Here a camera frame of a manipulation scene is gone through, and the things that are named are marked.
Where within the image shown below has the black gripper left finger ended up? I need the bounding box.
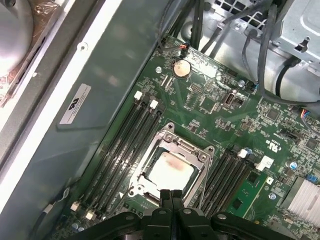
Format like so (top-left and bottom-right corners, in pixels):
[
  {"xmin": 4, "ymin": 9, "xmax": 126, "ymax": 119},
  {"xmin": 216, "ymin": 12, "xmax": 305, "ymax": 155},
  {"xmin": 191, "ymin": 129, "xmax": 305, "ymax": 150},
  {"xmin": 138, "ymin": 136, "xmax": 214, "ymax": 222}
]
[{"xmin": 74, "ymin": 189, "xmax": 174, "ymax": 240}]

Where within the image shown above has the long grey cable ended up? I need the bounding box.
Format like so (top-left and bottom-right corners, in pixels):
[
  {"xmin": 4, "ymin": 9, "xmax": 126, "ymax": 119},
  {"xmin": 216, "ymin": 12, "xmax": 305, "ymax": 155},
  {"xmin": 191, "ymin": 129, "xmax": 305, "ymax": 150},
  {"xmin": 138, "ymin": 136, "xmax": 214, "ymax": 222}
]
[{"xmin": 257, "ymin": 0, "xmax": 278, "ymax": 97}]

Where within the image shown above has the RAM slot with black clips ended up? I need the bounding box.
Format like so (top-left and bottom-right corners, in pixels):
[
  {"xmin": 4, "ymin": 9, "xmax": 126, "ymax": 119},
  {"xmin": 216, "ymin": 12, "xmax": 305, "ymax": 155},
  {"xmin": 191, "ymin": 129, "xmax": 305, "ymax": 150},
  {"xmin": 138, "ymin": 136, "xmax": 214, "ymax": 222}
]
[
  {"xmin": 96, "ymin": 108, "xmax": 166, "ymax": 221},
  {"xmin": 198, "ymin": 144, "xmax": 240, "ymax": 212},
  {"xmin": 79, "ymin": 96, "xmax": 151, "ymax": 215},
  {"xmin": 216, "ymin": 152, "xmax": 256, "ymax": 216}
]

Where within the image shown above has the green motherboard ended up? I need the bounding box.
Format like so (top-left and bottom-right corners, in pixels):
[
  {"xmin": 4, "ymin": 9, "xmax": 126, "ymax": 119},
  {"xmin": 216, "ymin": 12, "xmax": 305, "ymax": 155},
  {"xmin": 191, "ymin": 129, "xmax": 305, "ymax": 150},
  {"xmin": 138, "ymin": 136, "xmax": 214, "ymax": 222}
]
[{"xmin": 67, "ymin": 34, "xmax": 320, "ymax": 240}]

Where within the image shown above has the silver metal drive cage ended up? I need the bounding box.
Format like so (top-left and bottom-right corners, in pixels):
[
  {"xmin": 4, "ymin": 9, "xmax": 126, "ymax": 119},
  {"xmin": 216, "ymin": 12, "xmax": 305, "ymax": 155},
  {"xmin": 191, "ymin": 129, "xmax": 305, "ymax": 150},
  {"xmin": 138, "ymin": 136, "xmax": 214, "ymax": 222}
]
[{"xmin": 203, "ymin": 0, "xmax": 320, "ymax": 63}]

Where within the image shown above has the internal USB port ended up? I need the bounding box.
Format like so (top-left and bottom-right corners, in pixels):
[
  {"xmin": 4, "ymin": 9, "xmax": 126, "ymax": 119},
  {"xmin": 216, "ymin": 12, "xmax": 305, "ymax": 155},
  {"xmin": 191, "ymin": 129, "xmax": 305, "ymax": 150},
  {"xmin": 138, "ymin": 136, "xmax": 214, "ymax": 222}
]
[{"xmin": 224, "ymin": 91, "xmax": 236, "ymax": 108}]

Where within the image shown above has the black wire with orange plug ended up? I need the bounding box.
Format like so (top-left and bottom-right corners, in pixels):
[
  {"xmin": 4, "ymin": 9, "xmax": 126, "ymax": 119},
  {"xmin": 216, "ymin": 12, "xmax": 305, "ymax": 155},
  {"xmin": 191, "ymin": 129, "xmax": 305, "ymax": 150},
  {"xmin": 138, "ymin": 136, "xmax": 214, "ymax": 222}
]
[{"xmin": 156, "ymin": 0, "xmax": 191, "ymax": 55}]

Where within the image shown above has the black data cable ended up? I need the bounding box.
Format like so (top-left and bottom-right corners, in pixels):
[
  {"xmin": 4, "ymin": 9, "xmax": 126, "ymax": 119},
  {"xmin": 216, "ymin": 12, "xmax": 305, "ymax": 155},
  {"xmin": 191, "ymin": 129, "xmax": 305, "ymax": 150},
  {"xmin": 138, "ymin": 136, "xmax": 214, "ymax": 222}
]
[{"xmin": 172, "ymin": 0, "xmax": 210, "ymax": 55}]

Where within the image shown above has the round coin cell battery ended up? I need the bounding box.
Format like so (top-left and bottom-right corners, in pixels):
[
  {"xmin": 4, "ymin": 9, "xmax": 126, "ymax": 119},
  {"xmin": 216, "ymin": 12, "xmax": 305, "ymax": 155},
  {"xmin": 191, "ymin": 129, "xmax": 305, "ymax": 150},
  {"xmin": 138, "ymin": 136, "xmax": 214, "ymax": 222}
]
[{"xmin": 172, "ymin": 58, "xmax": 192, "ymax": 79}]

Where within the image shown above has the RAM slot with white clips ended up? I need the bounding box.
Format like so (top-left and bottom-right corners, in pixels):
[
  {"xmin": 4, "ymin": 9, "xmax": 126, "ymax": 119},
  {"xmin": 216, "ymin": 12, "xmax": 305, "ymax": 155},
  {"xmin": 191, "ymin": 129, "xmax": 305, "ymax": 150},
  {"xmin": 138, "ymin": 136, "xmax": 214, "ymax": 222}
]
[
  {"xmin": 85, "ymin": 99, "xmax": 160, "ymax": 221},
  {"xmin": 70, "ymin": 90, "xmax": 144, "ymax": 212},
  {"xmin": 206, "ymin": 148, "xmax": 249, "ymax": 216}
]

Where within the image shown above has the white label sticker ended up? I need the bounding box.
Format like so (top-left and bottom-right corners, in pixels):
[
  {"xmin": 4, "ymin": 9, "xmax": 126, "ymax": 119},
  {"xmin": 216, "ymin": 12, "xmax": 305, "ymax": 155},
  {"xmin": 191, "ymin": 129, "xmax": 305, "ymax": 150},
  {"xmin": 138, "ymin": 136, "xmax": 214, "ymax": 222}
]
[{"xmin": 59, "ymin": 83, "xmax": 91, "ymax": 126}]

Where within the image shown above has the thick black cable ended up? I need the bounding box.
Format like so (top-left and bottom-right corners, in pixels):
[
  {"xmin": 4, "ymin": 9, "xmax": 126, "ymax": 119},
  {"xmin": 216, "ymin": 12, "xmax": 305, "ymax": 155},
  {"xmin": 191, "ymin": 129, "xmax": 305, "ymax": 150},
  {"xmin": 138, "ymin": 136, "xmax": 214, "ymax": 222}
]
[{"xmin": 274, "ymin": 58, "xmax": 320, "ymax": 103}]

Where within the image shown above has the silver finned heatsink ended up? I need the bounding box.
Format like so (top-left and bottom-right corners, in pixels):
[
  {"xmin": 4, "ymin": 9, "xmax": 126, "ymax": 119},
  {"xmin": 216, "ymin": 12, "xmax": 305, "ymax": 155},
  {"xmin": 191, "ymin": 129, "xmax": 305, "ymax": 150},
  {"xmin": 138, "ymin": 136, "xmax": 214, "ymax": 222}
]
[{"xmin": 283, "ymin": 176, "xmax": 320, "ymax": 225}]

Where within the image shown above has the silver CPU socket cover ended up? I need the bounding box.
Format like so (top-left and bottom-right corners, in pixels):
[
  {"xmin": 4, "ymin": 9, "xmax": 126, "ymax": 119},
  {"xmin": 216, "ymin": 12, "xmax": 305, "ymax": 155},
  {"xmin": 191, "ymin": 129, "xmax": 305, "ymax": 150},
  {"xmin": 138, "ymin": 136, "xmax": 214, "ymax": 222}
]
[{"xmin": 128, "ymin": 128, "xmax": 216, "ymax": 205}]

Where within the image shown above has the RAM stick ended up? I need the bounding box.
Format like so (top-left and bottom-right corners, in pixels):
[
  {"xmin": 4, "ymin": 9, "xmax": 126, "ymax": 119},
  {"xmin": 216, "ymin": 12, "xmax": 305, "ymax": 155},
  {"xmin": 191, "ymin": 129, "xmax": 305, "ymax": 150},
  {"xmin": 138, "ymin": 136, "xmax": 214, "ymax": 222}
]
[{"xmin": 227, "ymin": 170, "xmax": 275, "ymax": 219}]

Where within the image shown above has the CPU with silver heat spreader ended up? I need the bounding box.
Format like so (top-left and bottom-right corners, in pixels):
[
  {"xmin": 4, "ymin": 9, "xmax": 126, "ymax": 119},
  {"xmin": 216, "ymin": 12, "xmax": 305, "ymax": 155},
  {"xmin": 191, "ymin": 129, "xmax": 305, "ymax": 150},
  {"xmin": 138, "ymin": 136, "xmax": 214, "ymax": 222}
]
[{"xmin": 143, "ymin": 147, "xmax": 202, "ymax": 200}]

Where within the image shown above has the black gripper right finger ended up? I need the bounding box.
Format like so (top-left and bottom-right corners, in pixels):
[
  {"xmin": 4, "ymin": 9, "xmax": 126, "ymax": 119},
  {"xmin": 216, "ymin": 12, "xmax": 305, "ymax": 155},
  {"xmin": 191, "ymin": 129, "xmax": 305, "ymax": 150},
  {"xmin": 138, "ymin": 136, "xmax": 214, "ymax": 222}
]
[{"xmin": 173, "ymin": 189, "xmax": 286, "ymax": 240}]

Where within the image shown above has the white thin wire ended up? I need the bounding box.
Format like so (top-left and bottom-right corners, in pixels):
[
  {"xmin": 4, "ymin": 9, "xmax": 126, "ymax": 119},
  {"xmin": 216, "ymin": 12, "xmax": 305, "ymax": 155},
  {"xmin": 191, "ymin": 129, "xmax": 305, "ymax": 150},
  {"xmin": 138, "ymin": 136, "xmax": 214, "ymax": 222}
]
[{"xmin": 34, "ymin": 183, "xmax": 73, "ymax": 240}]

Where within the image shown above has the black open PC case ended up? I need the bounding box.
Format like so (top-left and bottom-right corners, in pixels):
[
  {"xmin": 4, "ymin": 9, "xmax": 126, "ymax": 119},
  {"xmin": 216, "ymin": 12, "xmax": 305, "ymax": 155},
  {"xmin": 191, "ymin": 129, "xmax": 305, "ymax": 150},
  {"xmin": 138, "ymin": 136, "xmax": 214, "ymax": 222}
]
[{"xmin": 0, "ymin": 0, "xmax": 320, "ymax": 240}]

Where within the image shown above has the silver CPU locking lever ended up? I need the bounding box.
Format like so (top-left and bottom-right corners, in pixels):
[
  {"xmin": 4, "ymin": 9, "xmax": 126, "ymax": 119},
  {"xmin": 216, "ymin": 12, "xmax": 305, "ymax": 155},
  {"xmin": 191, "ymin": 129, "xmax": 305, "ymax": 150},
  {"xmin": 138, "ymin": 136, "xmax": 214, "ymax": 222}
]
[
  {"xmin": 184, "ymin": 147, "xmax": 218, "ymax": 205},
  {"xmin": 127, "ymin": 123, "xmax": 173, "ymax": 197}
]

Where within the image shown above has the square brown base plate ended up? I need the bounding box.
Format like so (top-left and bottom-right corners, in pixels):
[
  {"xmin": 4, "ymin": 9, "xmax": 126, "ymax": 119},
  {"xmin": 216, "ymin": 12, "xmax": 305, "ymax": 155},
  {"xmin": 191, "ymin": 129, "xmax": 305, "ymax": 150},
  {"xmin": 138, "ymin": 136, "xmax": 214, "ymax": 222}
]
[{"xmin": 0, "ymin": 0, "xmax": 70, "ymax": 108}]

